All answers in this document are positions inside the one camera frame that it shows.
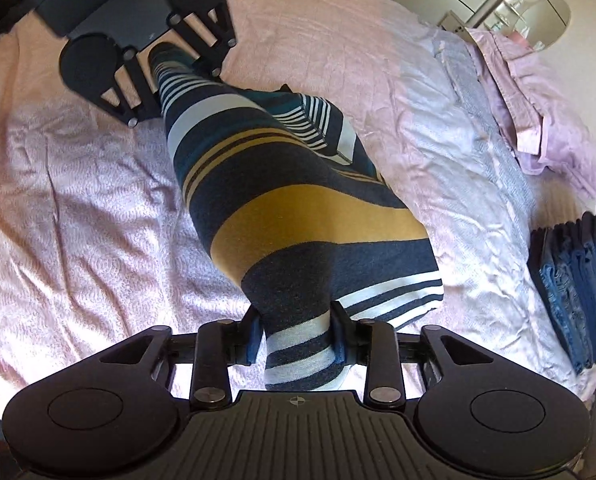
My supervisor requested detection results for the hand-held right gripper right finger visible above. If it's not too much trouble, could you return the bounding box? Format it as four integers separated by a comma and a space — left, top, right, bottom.
330, 300, 494, 406

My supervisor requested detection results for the striped knit shirt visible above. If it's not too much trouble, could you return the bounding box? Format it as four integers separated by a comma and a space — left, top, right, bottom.
148, 42, 446, 393

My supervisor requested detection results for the stack of folded blue jeans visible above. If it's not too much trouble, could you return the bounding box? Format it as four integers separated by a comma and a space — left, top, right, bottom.
528, 197, 596, 373

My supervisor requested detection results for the pink bed sheet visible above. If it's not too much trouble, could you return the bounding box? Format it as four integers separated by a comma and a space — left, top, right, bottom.
0, 0, 596, 411

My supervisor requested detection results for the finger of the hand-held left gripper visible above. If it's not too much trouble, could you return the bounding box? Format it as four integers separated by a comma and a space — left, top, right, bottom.
100, 50, 161, 128
170, 5, 239, 81

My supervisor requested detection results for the folded pink shirt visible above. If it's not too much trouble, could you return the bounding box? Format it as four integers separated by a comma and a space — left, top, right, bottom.
465, 27, 596, 196

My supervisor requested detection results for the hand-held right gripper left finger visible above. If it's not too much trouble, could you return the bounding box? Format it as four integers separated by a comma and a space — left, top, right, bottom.
100, 305, 266, 408

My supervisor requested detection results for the oval mirror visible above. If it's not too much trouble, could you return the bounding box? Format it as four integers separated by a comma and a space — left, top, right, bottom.
493, 0, 572, 53

